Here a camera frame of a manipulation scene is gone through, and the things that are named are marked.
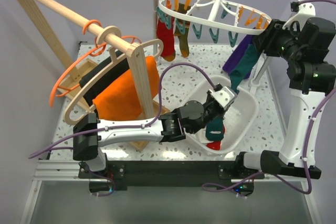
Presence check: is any orange cloth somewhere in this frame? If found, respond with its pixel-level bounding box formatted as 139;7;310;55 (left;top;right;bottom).
91;56;162;121

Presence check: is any wooden hanger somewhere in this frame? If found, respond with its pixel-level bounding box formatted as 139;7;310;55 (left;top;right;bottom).
64;39;164;125

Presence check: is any wooden clothes rack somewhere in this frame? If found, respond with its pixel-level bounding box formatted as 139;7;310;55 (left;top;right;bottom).
2;0;170;153

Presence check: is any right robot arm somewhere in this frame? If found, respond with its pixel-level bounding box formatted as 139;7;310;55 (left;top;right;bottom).
234;17;335;179

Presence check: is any black cloth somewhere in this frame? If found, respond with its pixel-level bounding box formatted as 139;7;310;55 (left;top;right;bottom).
78;56;129;116

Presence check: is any orange plastic hanger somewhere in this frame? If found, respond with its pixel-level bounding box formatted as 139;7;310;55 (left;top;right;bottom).
47;19;142;107

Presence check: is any purple sock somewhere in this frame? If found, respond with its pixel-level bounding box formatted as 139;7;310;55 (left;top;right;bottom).
222;35;254;74

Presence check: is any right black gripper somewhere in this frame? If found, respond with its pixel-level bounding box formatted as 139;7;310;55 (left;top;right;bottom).
253;18;304;62

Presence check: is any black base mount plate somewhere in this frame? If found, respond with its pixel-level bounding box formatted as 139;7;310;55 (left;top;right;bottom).
78;161;257;193

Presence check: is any white plastic basin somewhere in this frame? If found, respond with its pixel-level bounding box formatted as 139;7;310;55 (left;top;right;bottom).
178;75;259;156

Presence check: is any white sock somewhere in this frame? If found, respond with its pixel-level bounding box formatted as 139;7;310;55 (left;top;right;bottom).
194;131;212;145

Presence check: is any striped olive sock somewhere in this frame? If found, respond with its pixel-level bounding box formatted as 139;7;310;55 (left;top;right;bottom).
163;51;176;62
174;3;191;58

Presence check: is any red santa sock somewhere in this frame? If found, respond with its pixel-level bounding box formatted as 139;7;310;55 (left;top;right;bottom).
205;126;226;151
156;20;175;57

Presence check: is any aluminium frame rail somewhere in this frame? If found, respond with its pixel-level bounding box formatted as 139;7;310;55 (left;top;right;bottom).
19;155;87;224

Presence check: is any dark green sock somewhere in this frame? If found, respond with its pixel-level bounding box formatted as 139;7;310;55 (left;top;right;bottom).
229;43;261;94
205;118;224;142

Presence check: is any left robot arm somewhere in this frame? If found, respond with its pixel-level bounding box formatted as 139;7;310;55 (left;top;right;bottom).
72;90;235;178

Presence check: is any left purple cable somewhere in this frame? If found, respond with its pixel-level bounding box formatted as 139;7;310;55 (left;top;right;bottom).
28;62;218;159

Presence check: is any white clip sock hanger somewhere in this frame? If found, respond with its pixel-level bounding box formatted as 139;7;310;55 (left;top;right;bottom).
156;0;271;47

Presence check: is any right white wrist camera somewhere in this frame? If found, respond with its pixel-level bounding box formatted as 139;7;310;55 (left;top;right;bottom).
282;2;316;29

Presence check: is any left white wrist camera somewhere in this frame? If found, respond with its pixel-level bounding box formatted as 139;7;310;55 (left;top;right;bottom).
210;86;237;111

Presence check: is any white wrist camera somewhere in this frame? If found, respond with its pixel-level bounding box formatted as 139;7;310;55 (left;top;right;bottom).
282;2;316;29
210;86;237;111

